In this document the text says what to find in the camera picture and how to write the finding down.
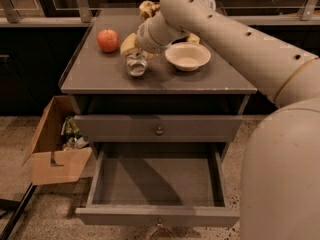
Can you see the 7up soda can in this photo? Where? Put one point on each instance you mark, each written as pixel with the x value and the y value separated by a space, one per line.
pixel 136 64

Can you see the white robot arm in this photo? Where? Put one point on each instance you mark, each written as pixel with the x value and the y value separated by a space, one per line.
pixel 280 179

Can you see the grey drawer cabinet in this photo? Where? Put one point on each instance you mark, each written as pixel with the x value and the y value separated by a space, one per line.
pixel 98 83

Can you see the round metal drawer knob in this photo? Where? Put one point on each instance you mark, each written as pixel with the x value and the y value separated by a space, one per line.
pixel 159 131

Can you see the closed grey top drawer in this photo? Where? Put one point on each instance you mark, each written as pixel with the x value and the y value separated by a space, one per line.
pixel 141 128

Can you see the open grey middle drawer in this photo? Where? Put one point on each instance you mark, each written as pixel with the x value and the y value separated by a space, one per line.
pixel 144 184

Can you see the red apple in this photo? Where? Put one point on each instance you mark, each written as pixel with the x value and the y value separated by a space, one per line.
pixel 108 40

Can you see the white paper bowl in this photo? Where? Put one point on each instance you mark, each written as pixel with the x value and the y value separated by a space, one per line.
pixel 187 56

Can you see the brown chip bag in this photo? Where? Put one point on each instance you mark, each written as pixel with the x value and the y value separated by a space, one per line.
pixel 148 9

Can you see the green snack bag in box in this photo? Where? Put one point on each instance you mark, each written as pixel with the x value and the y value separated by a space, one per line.
pixel 69 127

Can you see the clear plastic bag in box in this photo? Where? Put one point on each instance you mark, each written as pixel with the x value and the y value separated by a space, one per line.
pixel 74 143

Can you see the brown cardboard box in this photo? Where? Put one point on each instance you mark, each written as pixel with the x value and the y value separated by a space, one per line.
pixel 51 164

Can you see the black floor bar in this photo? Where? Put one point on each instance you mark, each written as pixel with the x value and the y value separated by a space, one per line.
pixel 16 209

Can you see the metal lower drawer handle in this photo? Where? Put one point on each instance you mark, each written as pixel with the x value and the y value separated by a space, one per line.
pixel 161 232

